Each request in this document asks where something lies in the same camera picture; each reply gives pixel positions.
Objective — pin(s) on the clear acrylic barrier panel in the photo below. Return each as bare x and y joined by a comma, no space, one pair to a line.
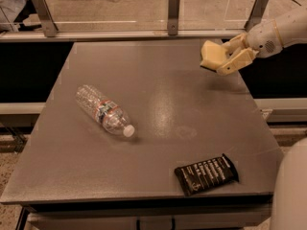
152,15

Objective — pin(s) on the black snack packet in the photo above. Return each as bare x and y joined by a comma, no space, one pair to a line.
206,175

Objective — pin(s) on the metal bracket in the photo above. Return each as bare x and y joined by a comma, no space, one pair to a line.
173,15
48,25
256,14

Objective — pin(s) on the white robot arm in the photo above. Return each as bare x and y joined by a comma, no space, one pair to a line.
292,27

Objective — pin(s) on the grey table drawer cabinet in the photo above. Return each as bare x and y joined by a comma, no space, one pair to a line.
232,212

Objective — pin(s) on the right metal bracket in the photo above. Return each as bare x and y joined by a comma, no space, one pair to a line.
256,14

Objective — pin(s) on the clear plastic water bottle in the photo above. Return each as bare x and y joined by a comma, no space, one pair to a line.
113,118

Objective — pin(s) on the yellow sponge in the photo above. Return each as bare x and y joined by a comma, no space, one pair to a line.
213,55

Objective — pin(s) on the left metal bracket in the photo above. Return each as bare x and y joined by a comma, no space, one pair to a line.
48,25

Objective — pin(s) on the middle metal bracket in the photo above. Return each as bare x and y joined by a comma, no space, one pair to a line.
173,15

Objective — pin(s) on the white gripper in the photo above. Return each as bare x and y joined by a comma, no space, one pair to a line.
264,39

